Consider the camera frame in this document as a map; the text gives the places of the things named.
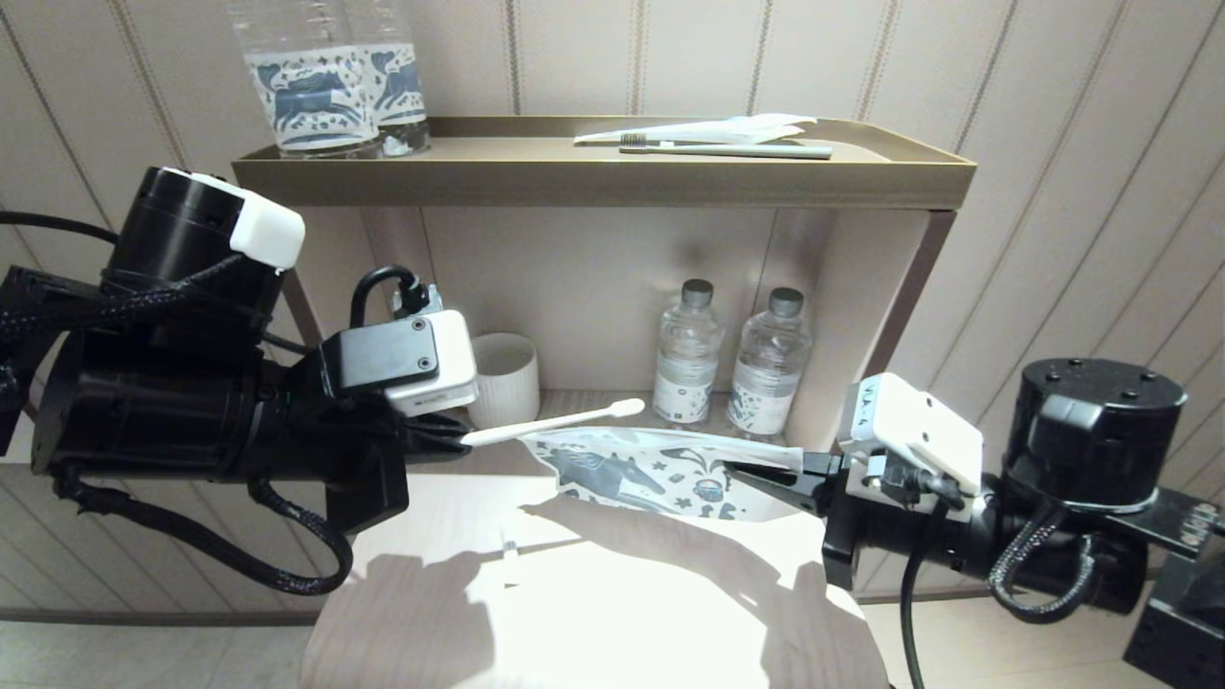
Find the white toothbrush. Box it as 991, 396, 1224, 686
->
461, 399, 646, 448

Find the white horse-print zip pouch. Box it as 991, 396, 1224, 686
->
522, 428, 807, 523

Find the white ribbed ceramic mug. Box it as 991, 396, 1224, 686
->
467, 333, 541, 431

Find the small clear water bottle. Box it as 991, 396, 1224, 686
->
725, 288, 814, 441
653, 279, 725, 427

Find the beige open shelf cabinet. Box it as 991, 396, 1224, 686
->
249, 206, 958, 499

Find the brass coloured tray shelf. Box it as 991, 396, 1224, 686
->
233, 117, 977, 211

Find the grey-green toothbrush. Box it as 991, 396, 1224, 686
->
619, 134, 834, 161

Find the large bottle horse print label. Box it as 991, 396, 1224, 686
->
343, 0, 432, 157
230, 0, 382, 160

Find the white paper wrapper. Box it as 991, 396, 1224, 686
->
574, 114, 817, 147

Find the right camera black cable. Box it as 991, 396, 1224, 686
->
898, 478, 968, 689

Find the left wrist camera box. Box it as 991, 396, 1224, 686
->
321, 309, 479, 417

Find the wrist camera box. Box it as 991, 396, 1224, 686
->
321, 309, 479, 417
837, 373, 985, 522

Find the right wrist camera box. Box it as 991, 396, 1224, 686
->
837, 373, 985, 522

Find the right arm braided black cable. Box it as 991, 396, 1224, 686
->
986, 502, 1097, 623

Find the arm braided black cable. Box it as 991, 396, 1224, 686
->
986, 502, 1097, 623
0, 254, 355, 596

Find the left camera short black cable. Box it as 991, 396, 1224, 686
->
349, 265, 432, 331

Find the left arm braided black cable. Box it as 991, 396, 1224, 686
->
0, 254, 355, 596

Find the left arm smooth black cable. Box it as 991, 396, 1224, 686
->
0, 211, 121, 245

